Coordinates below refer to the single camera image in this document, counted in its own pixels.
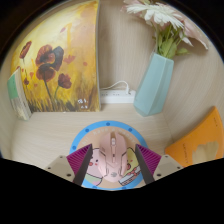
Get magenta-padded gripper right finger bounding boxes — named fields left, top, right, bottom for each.
left=134, top=143, right=184, bottom=185

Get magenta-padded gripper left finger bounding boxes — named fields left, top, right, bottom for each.
left=44, top=143, right=94, bottom=186

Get pink computer mouse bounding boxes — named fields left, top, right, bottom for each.
left=98, top=130, right=129, bottom=183

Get round blue-rimmed cartoon mouse pad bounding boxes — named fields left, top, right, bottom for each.
left=68, top=120, right=150, bottom=191

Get orange book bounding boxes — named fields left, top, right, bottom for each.
left=164, top=105, right=224, bottom=168

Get light blue faceted vase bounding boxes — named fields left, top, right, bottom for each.
left=133, top=52, right=175, bottom=118

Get green and beige book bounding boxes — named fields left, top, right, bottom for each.
left=6, top=68, right=33, bottom=121

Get white power strip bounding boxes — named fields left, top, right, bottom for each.
left=99, top=88, right=137, bottom=104

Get yellow poppy flower painting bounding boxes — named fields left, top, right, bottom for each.
left=10, top=0, right=102, bottom=113

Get pink and white flower bouquet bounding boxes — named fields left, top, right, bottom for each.
left=120, top=0, right=209, bottom=61

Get white power cable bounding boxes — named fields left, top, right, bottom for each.
left=105, top=80, right=131, bottom=93

